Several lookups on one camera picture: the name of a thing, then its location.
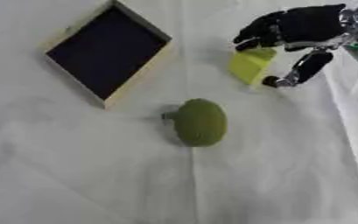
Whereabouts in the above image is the cardboard box with black inside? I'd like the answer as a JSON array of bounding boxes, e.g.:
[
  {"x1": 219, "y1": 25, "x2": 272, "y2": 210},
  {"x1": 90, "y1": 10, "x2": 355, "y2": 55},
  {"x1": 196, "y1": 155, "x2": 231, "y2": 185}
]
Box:
[{"x1": 38, "y1": 0, "x2": 179, "y2": 109}]

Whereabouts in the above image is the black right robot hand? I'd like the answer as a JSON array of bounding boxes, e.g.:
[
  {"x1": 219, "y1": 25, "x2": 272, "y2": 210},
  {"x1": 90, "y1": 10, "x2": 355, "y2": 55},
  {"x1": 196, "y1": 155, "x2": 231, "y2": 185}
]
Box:
[{"x1": 232, "y1": 3, "x2": 354, "y2": 88}]

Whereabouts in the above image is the yellow-green block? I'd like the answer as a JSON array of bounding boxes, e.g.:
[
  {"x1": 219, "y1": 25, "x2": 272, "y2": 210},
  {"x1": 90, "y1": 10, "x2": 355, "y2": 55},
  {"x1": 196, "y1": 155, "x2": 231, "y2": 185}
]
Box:
[{"x1": 226, "y1": 46, "x2": 280, "y2": 86}]

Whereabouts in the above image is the green round toy fruit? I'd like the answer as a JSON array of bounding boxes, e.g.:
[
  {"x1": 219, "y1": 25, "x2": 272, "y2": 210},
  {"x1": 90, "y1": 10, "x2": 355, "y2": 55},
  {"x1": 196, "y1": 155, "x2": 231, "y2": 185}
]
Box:
[{"x1": 160, "y1": 98, "x2": 229, "y2": 148}]

